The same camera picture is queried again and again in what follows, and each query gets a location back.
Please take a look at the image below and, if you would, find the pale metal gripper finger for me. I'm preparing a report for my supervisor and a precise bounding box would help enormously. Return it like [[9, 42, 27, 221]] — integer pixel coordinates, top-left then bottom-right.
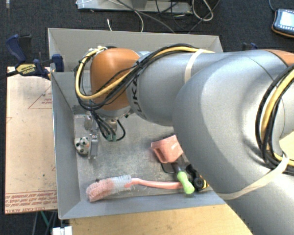
[[88, 127, 100, 161], [84, 112, 94, 130]]

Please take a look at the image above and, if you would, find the black and white toy ball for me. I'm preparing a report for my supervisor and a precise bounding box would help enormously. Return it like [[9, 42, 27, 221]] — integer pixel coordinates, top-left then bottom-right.
[[74, 136, 91, 156]]

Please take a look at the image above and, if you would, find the grey metal bin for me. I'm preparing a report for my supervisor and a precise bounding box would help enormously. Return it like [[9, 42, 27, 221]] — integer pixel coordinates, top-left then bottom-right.
[[48, 27, 226, 220]]

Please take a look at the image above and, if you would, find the pink and white bottle brush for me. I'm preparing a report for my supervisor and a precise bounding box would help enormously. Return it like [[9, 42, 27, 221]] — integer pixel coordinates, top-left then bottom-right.
[[85, 175, 185, 203]]

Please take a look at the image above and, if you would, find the pink plastic cup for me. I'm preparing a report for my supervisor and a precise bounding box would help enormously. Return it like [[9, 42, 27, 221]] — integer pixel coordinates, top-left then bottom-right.
[[150, 134, 185, 164]]

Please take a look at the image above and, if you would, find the brown cardboard board red print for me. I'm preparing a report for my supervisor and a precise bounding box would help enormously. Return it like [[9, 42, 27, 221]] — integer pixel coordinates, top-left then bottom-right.
[[4, 66, 58, 215]]

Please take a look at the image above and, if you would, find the black and yellow tool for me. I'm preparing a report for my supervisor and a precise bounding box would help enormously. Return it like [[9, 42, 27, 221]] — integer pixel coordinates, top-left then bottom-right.
[[186, 164, 210, 193]]

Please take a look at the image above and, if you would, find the green handled tool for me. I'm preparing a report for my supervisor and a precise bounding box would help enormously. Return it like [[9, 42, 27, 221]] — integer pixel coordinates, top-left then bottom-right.
[[171, 162, 196, 195]]

